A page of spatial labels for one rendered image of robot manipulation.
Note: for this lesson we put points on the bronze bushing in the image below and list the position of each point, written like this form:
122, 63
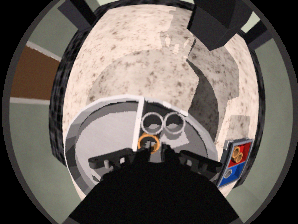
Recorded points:
235, 151
238, 158
155, 147

